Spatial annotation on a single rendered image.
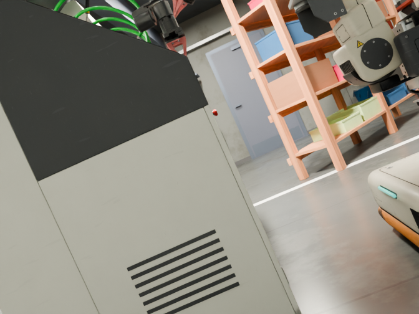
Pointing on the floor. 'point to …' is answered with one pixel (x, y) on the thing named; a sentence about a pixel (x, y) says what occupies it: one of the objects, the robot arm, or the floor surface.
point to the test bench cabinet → (168, 227)
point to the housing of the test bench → (33, 242)
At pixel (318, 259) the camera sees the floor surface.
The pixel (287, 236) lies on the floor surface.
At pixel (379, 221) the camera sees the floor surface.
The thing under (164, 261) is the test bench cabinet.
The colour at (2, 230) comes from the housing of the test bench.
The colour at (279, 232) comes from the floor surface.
